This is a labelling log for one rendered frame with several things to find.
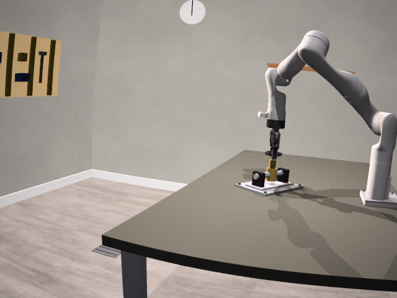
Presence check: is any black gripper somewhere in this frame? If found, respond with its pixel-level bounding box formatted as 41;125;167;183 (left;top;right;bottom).
267;119;285;160

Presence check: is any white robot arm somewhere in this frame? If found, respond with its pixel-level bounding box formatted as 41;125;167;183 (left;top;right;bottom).
258;30;397;201

